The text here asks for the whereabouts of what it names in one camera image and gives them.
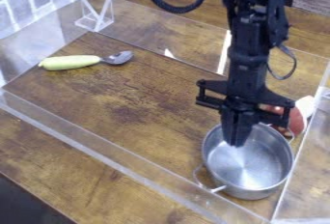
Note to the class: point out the black strip on table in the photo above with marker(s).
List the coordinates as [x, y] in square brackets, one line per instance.
[289, 3]

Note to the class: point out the green handled metal spoon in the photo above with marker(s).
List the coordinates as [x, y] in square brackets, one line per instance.
[78, 61]

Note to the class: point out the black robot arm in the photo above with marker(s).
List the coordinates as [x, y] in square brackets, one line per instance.
[259, 28]

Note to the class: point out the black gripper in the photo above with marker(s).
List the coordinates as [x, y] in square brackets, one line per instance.
[254, 107]

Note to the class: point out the clear acrylic triangle bracket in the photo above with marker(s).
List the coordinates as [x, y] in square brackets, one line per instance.
[95, 21]

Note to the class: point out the red white plush mushroom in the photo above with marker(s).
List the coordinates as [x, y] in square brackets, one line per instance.
[299, 115]

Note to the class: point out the clear acrylic enclosure wall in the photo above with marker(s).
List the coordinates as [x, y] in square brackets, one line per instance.
[103, 140]

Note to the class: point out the silver metal pot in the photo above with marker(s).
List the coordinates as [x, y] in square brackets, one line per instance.
[247, 172]

